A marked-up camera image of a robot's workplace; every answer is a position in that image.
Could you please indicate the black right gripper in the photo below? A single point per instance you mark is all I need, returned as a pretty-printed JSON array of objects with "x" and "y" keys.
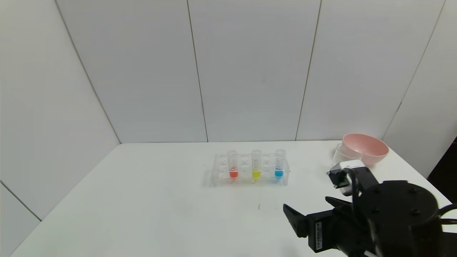
[{"x": 319, "y": 230}]

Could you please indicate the test tube with yellow pigment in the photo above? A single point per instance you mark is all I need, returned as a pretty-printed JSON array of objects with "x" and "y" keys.
[{"x": 256, "y": 167}]

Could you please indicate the test tube with red pigment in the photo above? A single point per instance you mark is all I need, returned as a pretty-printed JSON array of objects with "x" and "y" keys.
[{"x": 233, "y": 167}]

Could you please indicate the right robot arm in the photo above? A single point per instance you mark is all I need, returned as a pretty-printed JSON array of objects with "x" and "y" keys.
[{"x": 400, "y": 214}]

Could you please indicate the test tube with blue pigment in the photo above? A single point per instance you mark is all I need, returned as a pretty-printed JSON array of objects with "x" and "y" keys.
[{"x": 279, "y": 167}]

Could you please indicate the clear acrylic test tube rack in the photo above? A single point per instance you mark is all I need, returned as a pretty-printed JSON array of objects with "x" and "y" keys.
[{"x": 246, "y": 180}]

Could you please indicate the pink bowl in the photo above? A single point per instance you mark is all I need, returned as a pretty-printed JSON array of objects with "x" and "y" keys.
[{"x": 371, "y": 150}]

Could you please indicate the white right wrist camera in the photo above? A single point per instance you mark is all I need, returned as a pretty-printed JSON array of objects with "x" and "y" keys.
[{"x": 351, "y": 165}]

